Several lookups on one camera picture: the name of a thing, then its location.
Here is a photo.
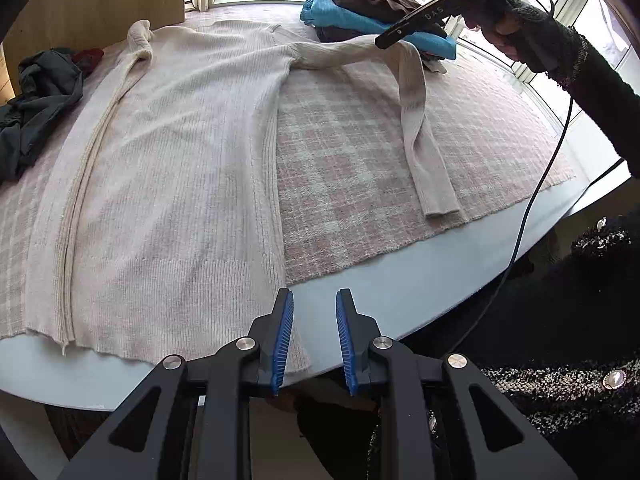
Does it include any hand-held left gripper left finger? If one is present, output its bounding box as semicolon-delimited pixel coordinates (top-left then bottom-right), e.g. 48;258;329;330
57;287;296;480

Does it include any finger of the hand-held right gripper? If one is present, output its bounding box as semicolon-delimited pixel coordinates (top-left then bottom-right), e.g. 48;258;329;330
375;0;472;50

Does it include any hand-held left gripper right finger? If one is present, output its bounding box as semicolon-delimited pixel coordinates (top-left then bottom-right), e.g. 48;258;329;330
335;287;581;480

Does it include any cream knit cardigan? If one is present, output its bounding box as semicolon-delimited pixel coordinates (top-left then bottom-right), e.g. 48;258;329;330
25;20;463;376

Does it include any person's right forearm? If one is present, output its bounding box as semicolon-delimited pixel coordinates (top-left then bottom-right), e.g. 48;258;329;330
510;0;640;181

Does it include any stack of folded clothes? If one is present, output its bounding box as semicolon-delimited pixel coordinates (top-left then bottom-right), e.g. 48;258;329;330
301;0;458;59

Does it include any person's right hand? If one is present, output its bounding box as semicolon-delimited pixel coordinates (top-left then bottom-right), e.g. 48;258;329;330
462;7;532;73

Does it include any pink plaid blanket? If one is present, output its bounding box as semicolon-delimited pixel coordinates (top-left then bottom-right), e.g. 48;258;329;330
0;5;576;341

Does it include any person's black tweed jacket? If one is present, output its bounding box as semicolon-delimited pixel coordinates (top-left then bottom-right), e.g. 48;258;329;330
295;210;640;480

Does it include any dark red garment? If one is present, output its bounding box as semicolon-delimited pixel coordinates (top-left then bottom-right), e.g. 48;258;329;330
75;47;105;79

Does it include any dark grey garment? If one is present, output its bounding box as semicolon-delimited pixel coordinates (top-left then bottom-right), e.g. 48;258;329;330
0;47;86;183

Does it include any pine plank panel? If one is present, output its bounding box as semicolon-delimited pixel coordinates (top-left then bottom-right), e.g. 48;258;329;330
0;42;16;106

